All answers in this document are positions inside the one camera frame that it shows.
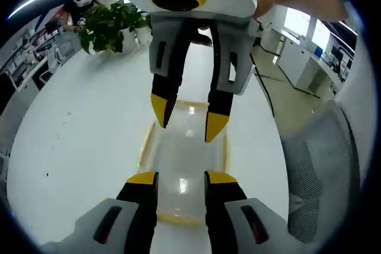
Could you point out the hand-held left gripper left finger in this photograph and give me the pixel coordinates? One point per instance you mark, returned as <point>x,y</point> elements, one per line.
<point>140,206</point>

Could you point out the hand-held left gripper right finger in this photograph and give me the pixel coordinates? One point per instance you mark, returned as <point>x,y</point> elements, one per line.
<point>223,206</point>

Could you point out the clear box with yellow buckle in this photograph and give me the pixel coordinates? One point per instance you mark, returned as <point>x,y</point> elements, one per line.
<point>184,147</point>

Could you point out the green potted plant white pot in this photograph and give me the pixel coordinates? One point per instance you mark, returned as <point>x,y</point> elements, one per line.
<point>144,35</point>
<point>101,31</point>

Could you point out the white office desk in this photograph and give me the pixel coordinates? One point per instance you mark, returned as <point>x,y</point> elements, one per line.
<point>300,57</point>

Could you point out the computer monitor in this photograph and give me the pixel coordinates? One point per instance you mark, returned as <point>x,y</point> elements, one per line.
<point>340,56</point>

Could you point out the grey mesh office chair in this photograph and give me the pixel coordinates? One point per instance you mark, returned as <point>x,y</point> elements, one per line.
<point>321,161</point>

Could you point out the white office chair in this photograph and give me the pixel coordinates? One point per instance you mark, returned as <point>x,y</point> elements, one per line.
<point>55,59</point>

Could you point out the person's light grey shirt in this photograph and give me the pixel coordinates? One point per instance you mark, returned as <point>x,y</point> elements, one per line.
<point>357,111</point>

